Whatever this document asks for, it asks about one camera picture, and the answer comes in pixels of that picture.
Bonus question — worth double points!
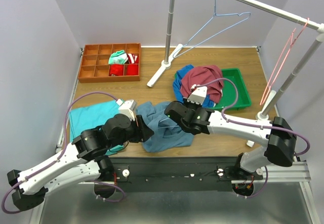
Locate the grey-blue tank top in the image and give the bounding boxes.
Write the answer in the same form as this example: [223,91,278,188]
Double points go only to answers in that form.
[137,101,194,153]

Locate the blue wire hanger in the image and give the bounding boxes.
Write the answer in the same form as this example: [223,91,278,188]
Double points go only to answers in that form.
[157,117,181,130]
[172,0,252,58]

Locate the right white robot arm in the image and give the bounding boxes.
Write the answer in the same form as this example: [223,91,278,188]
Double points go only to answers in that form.
[165,101,297,180]

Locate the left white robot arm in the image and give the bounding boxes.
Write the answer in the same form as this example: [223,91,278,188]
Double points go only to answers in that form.
[6,114,154,213]

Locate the royal blue garment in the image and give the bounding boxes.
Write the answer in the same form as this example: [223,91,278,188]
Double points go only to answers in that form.
[173,64,216,108]

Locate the maroon shirt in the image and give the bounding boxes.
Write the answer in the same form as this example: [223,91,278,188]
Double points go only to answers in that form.
[180,65,224,104]

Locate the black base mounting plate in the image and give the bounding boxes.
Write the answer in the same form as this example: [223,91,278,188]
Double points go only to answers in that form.
[98,157,263,193]

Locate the green plastic tray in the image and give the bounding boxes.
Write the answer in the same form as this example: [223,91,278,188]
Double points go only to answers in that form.
[174,67,253,110]

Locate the turquoise folded shorts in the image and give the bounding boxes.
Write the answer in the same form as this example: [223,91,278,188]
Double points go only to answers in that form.
[69,99,123,142]

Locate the white clothes rack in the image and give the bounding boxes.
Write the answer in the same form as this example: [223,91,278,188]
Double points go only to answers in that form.
[147,0,323,121]

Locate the red cloth right compartment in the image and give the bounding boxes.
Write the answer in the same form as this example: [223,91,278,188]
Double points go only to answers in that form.
[126,64,139,76]

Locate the red cloth compartment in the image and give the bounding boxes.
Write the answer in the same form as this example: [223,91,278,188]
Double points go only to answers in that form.
[126,64,139,76]
[109,64,124,77]

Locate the red cloth left compartment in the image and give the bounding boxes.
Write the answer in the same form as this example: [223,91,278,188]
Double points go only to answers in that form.
[109,64,124,77]

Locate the red white striped sock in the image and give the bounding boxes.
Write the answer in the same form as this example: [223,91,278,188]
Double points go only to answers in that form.
[127,53,139,64]

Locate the orange compartment organizer box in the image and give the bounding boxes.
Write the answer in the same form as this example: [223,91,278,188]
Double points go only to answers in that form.
[78,43,141,83]

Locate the mint green sock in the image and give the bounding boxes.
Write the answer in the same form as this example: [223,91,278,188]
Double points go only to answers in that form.
[108,50,128,65]

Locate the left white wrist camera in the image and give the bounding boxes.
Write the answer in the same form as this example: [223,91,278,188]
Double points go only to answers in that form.
[116,99,137,121]

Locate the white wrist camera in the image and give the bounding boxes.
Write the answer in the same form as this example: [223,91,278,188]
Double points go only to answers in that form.
[187,84,208,105]
[116,99,137,121]

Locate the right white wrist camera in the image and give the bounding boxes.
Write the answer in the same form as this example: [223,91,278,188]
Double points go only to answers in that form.
[187,84,208,105]

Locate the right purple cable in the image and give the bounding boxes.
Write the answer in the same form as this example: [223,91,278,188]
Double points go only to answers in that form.
[194,78,311,202]

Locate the purple cable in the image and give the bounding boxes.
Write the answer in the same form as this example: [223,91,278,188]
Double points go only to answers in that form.
[194,78,311,202]
[1,91,127,214]

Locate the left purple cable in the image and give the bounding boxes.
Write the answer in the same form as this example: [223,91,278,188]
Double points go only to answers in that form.
[1,91,127,214]

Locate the pink wire hanger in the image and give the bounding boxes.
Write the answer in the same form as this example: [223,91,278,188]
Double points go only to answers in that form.
[259,17,310,105]

